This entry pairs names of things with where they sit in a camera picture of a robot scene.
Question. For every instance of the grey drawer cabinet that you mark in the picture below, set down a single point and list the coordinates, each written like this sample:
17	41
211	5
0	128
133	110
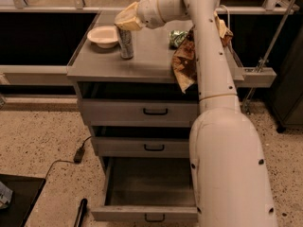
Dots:
151	64

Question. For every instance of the grey drawer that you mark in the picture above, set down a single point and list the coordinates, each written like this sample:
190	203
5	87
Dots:
159	142
152	190
137	104

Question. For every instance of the black power adapter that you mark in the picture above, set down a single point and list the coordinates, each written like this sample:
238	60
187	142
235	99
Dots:
79	155

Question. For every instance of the black handle on floor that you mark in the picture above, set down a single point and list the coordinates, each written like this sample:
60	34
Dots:
81	213

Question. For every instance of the black tray corner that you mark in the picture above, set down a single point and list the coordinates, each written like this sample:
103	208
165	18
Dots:
26	191

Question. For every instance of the grey top drawer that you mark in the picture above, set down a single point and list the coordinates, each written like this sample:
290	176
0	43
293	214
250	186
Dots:
137	104

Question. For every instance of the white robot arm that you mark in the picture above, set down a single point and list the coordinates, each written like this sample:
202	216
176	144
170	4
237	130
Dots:
229	173

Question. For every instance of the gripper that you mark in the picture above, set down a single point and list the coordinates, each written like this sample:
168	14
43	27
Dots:
150	10

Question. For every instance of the grey side rail shelf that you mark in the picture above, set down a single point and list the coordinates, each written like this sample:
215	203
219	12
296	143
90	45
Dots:
248	77

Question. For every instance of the green crumpled snack bag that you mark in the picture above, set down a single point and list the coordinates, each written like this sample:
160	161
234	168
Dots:
176	37

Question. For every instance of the grey bottom drawer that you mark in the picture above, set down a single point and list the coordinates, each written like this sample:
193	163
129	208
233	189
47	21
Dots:
152	190

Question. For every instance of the white bowl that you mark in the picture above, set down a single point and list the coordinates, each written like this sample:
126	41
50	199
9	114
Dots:
103	36

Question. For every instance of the brown chip bag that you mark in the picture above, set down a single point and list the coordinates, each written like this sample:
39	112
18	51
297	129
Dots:
183	61

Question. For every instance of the metal support pole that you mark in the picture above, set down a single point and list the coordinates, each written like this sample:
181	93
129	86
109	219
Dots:
261	63

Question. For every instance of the grey middle drawer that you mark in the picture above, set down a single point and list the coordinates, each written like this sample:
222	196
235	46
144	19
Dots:
159	142

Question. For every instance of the silver redbull can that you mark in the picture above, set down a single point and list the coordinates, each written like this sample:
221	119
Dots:
126	44

